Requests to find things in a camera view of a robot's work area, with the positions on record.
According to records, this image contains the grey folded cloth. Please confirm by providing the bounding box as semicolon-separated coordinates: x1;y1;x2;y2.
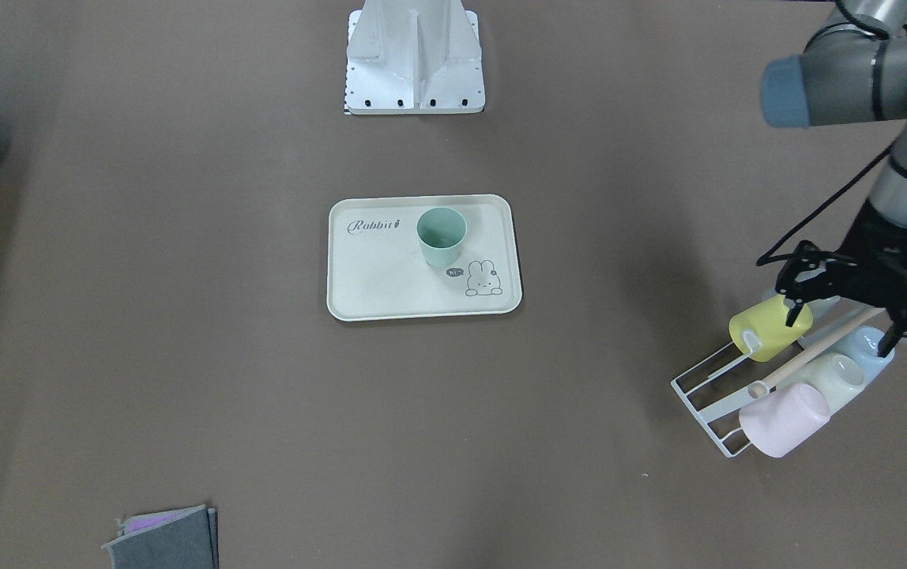
102;504;220;568

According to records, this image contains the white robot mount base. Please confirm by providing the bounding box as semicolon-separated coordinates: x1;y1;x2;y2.
343;1;487;115

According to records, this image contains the pink cup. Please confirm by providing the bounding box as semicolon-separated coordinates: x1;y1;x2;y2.
738;382;830;458

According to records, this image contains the grey cup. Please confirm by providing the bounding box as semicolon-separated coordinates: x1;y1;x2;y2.
760;289;842;320

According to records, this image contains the white wire cup rack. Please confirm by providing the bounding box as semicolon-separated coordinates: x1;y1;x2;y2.
670;307;858;460

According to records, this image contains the green cup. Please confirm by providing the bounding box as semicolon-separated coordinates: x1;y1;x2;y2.
415;208;468;269

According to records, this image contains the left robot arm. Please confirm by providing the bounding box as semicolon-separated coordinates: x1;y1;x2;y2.
757;1;907;357

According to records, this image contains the cream rabbit tray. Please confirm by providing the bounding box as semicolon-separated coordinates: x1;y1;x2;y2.
326;194;523;322

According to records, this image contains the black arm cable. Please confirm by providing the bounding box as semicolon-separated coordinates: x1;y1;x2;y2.
755;142;897;268

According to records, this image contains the light blue cup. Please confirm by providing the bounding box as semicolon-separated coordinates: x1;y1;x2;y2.
830;326;895;386

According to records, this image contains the wooden rack handle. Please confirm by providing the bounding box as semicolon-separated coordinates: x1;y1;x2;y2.
747;307;886;401

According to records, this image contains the yellow cup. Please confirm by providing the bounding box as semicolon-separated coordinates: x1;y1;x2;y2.
728;295;814;361

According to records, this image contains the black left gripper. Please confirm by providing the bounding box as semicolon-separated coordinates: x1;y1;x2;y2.
775;202;907;357

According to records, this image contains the cream white cup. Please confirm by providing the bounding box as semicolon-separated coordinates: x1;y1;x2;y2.
794;352;867;415

